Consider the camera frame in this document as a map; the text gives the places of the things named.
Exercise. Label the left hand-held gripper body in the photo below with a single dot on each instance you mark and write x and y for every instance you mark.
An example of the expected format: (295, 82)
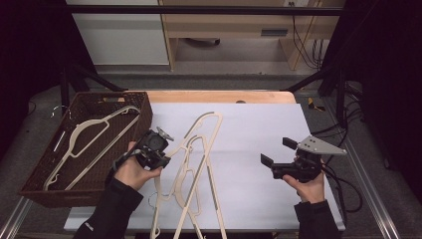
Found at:
(153, 146)

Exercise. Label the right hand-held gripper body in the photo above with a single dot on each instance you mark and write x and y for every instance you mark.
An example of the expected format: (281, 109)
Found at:
(318, 146)

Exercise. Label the beige hanger with metal hook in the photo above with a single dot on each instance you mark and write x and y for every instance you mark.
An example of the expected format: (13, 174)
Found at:
(102, 152)
(214, 195)
(216, 130)

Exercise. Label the brown woven basket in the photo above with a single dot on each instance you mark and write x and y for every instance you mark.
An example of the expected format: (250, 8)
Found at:
(66, 199)

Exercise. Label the person's left hand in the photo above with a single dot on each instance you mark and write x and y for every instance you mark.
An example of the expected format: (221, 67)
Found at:
(132, 174)

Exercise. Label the person's right hand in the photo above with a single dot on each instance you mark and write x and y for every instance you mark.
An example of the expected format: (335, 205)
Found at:
(308, 192)

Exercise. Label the white paper sheet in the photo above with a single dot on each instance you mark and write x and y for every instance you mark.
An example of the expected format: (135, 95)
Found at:
(252, 132)

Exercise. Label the yellow and black tool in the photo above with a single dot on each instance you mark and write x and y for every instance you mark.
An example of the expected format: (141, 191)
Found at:
(313, 104)

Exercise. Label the white cabinet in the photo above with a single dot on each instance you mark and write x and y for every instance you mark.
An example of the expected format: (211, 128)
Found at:
(122, 36)

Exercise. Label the light wooden desk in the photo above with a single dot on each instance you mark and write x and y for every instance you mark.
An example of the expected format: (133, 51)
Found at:
(229, 25)

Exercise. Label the black diagonal frame strut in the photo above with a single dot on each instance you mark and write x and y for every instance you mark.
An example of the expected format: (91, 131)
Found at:
(318, 78)
(96, 79)

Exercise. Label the aluminium rail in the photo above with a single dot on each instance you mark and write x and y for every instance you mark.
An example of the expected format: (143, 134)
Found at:
(371, 192)
(15, 219)

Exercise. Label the black horizontal frame bar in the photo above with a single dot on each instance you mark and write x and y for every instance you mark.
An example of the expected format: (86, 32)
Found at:
(199, 10)

